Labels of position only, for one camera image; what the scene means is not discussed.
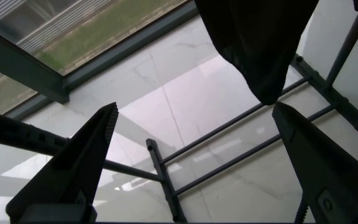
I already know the black clothes rack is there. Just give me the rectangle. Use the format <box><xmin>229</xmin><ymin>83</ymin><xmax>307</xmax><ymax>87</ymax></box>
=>
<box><xmin>0</xmin><ymin>9</ymin><xmax>358</xmax><ymax>223</ymax></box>

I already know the window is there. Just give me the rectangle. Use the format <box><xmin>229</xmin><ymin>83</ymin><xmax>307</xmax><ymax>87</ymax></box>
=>
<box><xmin>0</xmin><ymin>0</ymin><xmax>200</xmax><ymax>121</ymax></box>

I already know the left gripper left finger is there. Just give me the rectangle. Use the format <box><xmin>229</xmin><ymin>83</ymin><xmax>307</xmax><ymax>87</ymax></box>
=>
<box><xmin>6</xmin><ymin>102</ymin><xmax>119</xmax><ymax>224</ymax></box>

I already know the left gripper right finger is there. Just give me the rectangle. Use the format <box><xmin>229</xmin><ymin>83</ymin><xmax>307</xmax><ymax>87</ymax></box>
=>
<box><xmin>271</xmin><ymin>101</ymin><xmax>358</xmax><ymax>224</ymax></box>

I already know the black t-shirt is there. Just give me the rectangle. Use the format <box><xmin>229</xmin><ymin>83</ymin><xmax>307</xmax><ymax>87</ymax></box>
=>
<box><xmin>194</xmin><ymin>0</ymin><xmax>319</xmax><ymax>106</ymax></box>

